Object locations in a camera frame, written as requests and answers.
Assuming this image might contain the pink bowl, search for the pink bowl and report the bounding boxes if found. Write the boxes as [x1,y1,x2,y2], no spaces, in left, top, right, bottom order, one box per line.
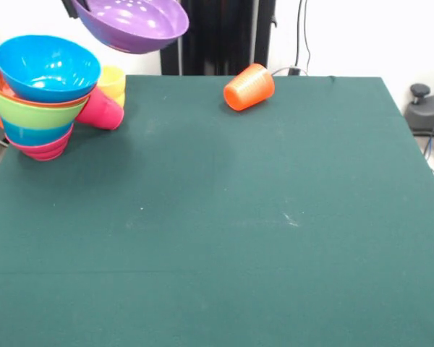
[5,124,75,162]

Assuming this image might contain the large blue bowl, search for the large blue bowl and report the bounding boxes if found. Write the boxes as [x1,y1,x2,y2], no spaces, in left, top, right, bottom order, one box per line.
[0,34,103,104]

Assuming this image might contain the purple bowl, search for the purple bowl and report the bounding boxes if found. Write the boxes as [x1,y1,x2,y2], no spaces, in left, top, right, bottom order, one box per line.
[69,0,190,55]

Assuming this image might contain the yellow cup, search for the yellow cup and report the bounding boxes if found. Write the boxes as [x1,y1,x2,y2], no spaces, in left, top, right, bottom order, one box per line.
[96,65,127,109]

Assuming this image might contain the black wall cable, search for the black wall cable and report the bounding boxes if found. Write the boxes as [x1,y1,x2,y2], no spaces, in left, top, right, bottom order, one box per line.
[294,0,312,75]

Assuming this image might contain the dark green tablecloth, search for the dark green tablecloth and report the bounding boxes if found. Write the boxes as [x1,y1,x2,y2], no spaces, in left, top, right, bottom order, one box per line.
[0,74,434,347]

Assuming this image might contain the pink cup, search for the pink cup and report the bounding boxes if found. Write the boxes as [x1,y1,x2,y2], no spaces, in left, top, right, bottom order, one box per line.
[75,86,125,131]

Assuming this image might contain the small blue bowl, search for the small blue bowl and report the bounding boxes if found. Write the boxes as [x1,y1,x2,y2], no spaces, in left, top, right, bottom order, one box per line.
[1,117,75,146]

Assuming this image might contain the orange cup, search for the orange cup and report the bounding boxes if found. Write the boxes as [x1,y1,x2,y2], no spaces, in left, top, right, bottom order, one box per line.
[223,63,276,112]

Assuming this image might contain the green bowl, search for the green bowl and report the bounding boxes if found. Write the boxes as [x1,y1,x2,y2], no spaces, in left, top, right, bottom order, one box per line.
[0,88,89,130]

